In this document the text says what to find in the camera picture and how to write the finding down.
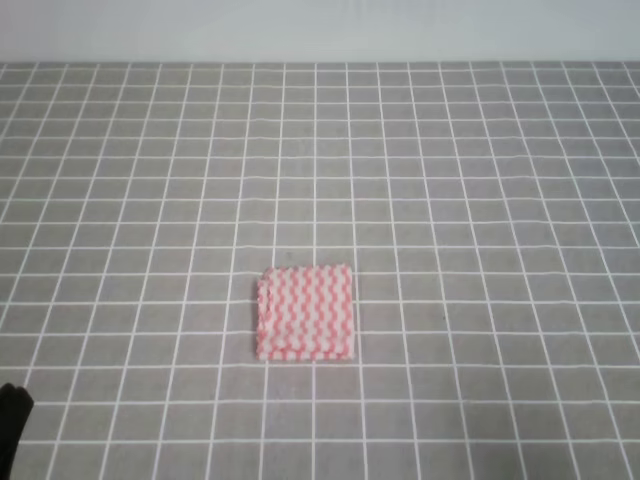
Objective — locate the grey checked tablecloth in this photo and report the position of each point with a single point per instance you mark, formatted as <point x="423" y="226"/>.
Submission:
<point x="489" y="213"/>

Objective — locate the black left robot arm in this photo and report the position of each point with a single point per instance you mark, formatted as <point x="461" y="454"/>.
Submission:
<point x="16" y="406"/>

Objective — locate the pink white wavy striped towel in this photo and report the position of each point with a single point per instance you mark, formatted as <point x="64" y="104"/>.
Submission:
<point x="305" y="313"/>

